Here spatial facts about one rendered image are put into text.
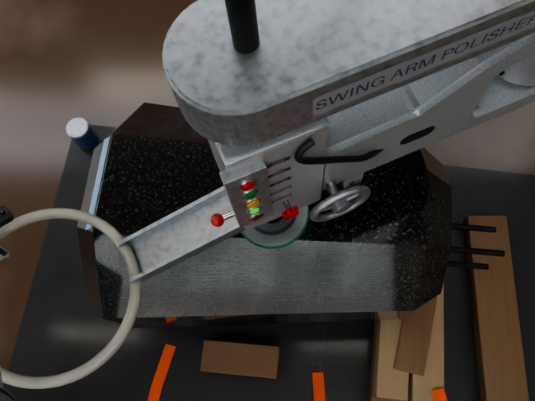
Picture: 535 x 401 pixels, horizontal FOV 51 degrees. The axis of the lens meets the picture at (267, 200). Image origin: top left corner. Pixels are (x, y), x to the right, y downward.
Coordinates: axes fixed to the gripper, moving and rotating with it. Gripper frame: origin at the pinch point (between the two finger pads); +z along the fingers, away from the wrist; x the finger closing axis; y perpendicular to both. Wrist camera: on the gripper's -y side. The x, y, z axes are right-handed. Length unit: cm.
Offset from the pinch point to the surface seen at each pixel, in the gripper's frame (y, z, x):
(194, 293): -25, 16, 50
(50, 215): -15.7, -7.7, 7.7
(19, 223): -8.6, -7.9, 2.8
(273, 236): -51, -4, 60
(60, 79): -70, 85, -85
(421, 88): -79, -63, 73
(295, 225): -57, -4, 63
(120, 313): -6.2, 24.2, 33.4
